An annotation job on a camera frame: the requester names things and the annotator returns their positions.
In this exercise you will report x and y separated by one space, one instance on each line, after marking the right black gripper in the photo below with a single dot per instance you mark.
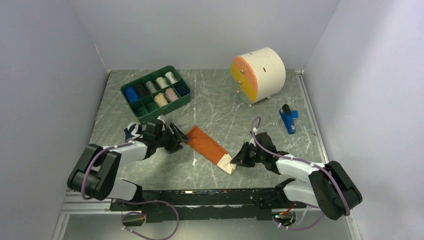
241 159

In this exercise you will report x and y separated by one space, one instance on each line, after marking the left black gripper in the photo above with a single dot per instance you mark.
176 138

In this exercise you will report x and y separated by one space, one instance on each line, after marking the orange cream underwear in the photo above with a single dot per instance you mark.
210 149

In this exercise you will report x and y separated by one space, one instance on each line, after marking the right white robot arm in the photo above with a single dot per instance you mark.
326 186

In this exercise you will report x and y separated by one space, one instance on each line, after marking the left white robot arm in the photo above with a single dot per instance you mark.
95 173

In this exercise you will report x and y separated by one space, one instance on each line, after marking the navy white crumpled underwear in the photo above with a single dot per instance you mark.
133 131

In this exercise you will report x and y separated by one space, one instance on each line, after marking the pink rolled underwear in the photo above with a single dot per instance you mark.
171 94

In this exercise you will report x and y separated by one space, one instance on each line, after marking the beige rolled underwear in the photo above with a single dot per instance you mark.
161 100

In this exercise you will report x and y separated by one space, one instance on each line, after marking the navy rolled underwear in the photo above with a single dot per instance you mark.
182 89

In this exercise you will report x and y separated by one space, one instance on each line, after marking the grey rolled underwear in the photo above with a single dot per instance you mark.
151 87

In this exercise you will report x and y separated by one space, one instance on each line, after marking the black rolled underwear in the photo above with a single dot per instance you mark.
141 90

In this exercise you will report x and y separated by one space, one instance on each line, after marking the cream rolled underwear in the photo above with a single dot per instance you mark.
162 82

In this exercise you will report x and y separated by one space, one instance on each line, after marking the blue rolled underwear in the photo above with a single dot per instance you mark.
131 95

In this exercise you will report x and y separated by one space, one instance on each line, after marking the white rolled underwear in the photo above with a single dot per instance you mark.
171 77

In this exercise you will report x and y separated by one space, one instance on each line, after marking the green divided storage tray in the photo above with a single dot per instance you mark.
146 108

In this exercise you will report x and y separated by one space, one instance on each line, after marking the blue black hand tool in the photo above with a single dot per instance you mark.
288 117

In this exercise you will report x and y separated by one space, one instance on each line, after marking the round cream drawer cabinet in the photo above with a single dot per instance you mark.
257 75

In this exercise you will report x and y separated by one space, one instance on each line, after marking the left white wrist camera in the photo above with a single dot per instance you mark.
161 117

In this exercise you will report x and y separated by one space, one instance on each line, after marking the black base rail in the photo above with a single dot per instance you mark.
238 203

